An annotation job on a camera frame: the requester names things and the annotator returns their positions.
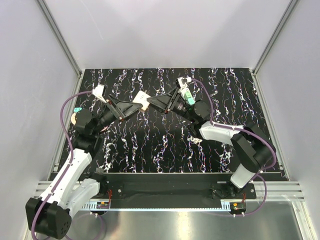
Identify beige cube socket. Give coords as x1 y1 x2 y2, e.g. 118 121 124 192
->
132 90 151 112

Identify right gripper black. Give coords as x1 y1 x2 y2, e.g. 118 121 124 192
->
145 87 196 123

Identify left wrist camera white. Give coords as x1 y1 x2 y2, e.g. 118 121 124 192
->
92 84 107 103

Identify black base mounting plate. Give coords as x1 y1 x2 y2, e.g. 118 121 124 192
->
93 173 257 211

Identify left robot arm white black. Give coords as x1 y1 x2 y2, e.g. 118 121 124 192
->
25 95 143 240

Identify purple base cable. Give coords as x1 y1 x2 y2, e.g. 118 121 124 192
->
63 213 103 239
207 174 269 218

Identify round pink power socket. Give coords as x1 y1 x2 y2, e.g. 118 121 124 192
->
70 112 77 125

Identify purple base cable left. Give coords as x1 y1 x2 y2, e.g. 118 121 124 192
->
63 213 103 239

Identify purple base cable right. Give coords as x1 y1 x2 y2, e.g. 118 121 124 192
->
207 174 269 218

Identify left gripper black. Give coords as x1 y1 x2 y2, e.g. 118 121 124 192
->
92 94 143 135

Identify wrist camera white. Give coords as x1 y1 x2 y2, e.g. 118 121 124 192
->
175 77 192 93
92 84 107 103

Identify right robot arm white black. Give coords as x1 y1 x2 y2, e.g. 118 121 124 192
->
146 88 277 199

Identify light teal charger cube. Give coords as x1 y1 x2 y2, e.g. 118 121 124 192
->
187 98 195 106

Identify dark teal charger plug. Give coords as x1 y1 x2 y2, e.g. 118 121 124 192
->
73 107 82 113

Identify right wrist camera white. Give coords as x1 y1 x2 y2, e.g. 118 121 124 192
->
175 77 192 93

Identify green usb charger plug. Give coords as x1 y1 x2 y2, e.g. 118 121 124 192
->
184 91 193 99

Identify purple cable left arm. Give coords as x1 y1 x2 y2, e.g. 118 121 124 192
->
30 90 97 240

